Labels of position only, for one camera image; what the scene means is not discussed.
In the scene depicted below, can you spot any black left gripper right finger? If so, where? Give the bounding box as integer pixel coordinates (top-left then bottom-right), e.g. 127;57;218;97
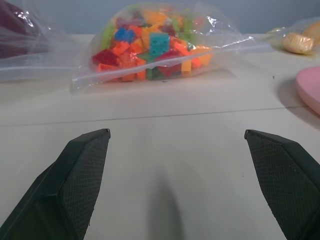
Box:
244;129;320;240

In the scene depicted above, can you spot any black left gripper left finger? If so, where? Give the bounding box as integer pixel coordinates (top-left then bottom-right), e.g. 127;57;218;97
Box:
0;128;112;240

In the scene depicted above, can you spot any pink round plate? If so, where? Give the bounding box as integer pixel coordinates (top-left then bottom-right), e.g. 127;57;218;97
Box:
295;66;320;115

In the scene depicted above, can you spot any clear bag of yellow food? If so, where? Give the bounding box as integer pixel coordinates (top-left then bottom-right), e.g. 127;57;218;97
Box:
265;16;320;56

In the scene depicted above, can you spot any clear bag with dark red contents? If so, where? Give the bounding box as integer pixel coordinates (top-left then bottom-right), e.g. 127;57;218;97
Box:
0;0;76;83

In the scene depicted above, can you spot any clear bag of toy bricks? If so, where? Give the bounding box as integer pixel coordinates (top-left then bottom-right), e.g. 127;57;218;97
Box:
71;0;275;94

